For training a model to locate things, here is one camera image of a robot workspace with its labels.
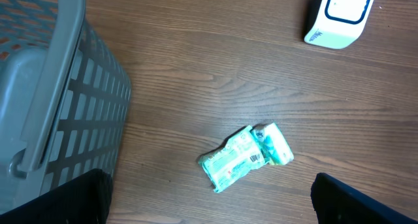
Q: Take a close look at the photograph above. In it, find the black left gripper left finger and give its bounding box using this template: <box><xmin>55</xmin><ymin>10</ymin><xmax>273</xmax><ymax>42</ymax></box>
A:
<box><xmin>1</xmin><ymin>168</ymin><xmax>113</xmax><ymax>224</ymax></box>

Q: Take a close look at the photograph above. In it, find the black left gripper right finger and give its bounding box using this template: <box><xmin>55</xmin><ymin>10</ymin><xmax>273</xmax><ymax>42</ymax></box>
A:
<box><xmin>310</xmin><ymin>172</ymin><xmax>417</xmax><ymax>224</ymax></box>

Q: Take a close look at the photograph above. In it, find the light green wet wipes pack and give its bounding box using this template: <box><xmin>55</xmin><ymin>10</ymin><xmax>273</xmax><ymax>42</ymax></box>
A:
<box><xmin>198</xmin><ymin>125</ymin><xmax>267</xmax><ymax>193</ymax></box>

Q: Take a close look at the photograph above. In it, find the teal white tissue pack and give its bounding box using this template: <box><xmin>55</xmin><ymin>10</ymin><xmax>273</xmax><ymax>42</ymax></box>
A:
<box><xmin>251</xmin><ymin>123</ymin><xmax>294</xmax><ymax>166</ymax></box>

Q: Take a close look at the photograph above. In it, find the white barcode scanner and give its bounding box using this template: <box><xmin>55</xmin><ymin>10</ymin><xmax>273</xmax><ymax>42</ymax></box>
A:
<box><xmin>304</xmin><ymin>0</ymin><xmax>374</xmax><ymax>50</ymax></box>

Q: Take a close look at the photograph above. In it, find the grey plastic mesh basket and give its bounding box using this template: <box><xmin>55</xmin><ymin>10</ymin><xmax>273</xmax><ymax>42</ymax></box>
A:
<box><xmin>1</xmin><ymin>0</ymin><xmax>131</xmax><ymax>213</ymax></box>

